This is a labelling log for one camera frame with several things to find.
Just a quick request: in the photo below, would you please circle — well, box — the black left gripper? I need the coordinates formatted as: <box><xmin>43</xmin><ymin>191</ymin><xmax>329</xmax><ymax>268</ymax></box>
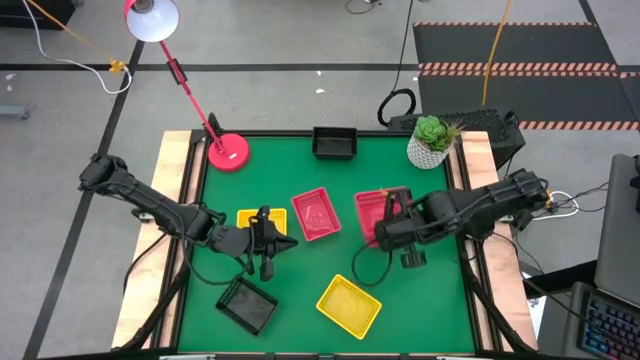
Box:
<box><xmin>212</xmin><ymin>204</ymin><xmax>300</xmax><ymax>283</ymax></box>

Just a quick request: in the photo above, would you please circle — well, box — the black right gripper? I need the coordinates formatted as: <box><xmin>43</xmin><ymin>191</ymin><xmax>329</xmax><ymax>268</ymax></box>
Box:
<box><xmin>374</xmin><ymin>188</ymin><xmax>436</xmax><ymax>270</ymax></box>

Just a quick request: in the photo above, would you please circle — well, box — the red plastic basket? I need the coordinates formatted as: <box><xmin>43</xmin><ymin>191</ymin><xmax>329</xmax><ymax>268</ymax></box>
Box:
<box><xmin>290</xmin><ymin>186</ymin><xmax>343</xmax><ymax>243</ymax></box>
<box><xmin>353</xmin><ymin>185</ymin><xmax>411</xmax><ymax>250</ymax></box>

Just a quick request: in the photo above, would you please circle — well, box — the yellow plastic basket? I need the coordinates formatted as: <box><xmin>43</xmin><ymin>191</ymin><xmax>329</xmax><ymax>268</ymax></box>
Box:
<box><xmin>315</xmin><ymin>273</ymin><xmax>384</xmax><ymax>341</ymax></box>
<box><xmin>236</xmin><ymin>207</ymin><xmax>289</xmax><ymax>237</ymax></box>

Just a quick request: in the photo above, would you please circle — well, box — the black plastic basket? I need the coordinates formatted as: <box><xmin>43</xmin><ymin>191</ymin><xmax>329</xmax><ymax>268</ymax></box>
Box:
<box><xmin>214</xmin><ymin>276</ymin><xmax>280</xmax><ymax>337</ymax></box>
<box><xmin>311</xmin><ymin>126</ymin><xmax>359</xmax><ymax>161</ymax></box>

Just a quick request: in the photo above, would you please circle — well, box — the green table mat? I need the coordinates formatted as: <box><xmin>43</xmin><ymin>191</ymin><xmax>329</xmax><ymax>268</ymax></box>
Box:
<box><xmin>177</xmin><ymin>135</ymin><xmax>476</xmax><ymax>354</ymax></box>

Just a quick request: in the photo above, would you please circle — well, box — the succulent in white pot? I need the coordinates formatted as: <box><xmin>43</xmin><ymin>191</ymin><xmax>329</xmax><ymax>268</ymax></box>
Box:
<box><xmin>405</xmin><ymin>114</ymin><xmax>466</xmax><ymax>171</ymax></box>

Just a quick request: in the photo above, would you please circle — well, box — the red desk lamp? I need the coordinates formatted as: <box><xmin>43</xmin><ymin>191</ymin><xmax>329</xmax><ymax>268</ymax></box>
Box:
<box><xmin>123</xmin><ymin>0</ymin><xmax>251</xmax><ymax>174</ymax></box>

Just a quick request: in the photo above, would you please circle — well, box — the wooden table side board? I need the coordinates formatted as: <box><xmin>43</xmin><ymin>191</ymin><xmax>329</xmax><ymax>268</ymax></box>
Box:
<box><xmin>110</xmin><ymin>130</ymin><xmax>207</xmax><ymax>350</ymax></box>
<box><xmin>446</xmin><ymin>130</ymin><xmax>540</xmax><ymax>351</ymax></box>

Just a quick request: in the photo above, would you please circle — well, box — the black perforated computer case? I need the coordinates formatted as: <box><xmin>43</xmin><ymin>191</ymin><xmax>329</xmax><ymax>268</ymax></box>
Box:
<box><xmin>387</xmin><ymin>107</ymin><xmax>527</xmax><ymax>169</ymax></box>

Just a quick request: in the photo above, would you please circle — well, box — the black striped-edge floor mat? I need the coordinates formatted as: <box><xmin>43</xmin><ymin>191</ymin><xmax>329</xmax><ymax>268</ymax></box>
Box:
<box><xmin>417</xmin><ymin>69</ymin><xmax>640</xmax><ymax>132</ymax></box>
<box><xmin>412</xmin><ymin>21</ymin><xmax>619</xmax><ymax>71</ymax></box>

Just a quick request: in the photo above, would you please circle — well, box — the grey laptop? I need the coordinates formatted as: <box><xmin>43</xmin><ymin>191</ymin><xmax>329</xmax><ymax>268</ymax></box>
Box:
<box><xmin>593</xmin><ymin>153</ymin><xmax>640</xmax><ymax>309</ymax></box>

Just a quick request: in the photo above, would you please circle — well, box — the black computer keyboard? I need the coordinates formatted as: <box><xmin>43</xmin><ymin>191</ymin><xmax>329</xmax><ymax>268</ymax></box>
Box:
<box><xmin>577</xmin><ymin>292</ymin><xmax>640</xmax><ymax>360</ymax></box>

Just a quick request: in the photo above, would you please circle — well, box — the grey metal foot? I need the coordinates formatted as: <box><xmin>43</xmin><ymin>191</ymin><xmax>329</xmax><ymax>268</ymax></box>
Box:
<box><xmin>0</xmin><ymin>103</ymin><xmax>32</xmax><ymax>121</ymax></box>

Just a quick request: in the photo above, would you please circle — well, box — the black floor box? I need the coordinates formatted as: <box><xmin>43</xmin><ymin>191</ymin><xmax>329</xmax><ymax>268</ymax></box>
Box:
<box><xmin>0</xmin><ymin>0</ymin><xmax>76</xmax><ymax>30</ymax></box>

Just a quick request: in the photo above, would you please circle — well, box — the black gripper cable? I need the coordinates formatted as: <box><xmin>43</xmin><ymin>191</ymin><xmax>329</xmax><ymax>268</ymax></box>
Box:
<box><xmin>350</xmin><ymin>243</ymin><xmax>396</xmax><ymax>289</ymax></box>

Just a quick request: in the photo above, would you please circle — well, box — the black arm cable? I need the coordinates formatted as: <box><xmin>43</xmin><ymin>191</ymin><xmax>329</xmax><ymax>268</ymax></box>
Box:
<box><xmin>180</xmin><ymin>234</ymin><xmax>254</xmax><ymax>287</ymax></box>

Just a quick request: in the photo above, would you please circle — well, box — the black frame strut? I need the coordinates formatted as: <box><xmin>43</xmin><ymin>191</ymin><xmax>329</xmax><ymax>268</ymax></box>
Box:
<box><xmin>457</xmin><ymin>239</ymin><xmax>539</xmax><ymax>354</ymax></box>
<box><xmin>118</xmin><ymin>259</ymin><xmax>194</xmax><ymax>351</ymax></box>

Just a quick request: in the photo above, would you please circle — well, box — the black looped floor cable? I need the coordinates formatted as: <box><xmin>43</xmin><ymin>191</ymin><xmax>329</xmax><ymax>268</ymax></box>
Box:
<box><xmin>375</xmin><ymin>0</ymin><xmax>419</xmax><ymax>129</ymax></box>

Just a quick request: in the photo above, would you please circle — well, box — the yellow floor cable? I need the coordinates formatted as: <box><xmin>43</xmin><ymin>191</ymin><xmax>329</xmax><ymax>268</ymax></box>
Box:
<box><xmin>480</xmin><ymin>0</ymin><xmax>514</xmax><ymax>107</ymax></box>

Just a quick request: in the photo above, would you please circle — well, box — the white floor cable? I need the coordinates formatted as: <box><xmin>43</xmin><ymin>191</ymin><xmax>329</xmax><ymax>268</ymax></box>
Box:
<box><xmin>20</xmin><ymin>0</ymin><xmax>134</xmax><ymax>96</ymax></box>

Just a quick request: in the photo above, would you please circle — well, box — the orange floor cable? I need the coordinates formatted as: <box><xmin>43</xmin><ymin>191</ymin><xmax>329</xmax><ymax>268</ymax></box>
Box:
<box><xmin>25</xmin><ymin>0</ymin><xmax>126</xmax><ymax>75</ymax></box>

